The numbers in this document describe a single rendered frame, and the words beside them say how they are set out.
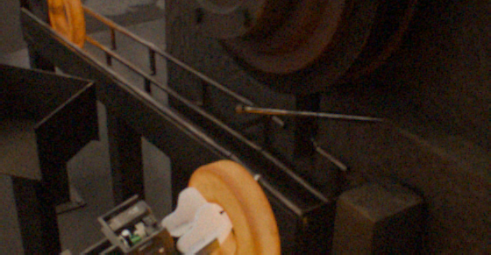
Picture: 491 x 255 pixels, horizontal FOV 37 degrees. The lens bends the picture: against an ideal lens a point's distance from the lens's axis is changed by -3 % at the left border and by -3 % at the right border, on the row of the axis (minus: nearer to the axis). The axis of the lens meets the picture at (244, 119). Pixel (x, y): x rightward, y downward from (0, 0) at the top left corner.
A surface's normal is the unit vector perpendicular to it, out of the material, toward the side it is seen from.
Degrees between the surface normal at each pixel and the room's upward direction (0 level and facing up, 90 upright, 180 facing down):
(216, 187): 89
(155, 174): 0
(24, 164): 5
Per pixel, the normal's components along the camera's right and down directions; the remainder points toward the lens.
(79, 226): 0.01, -0.88
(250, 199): 0.33, -0.52
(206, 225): 0.60, 0.39
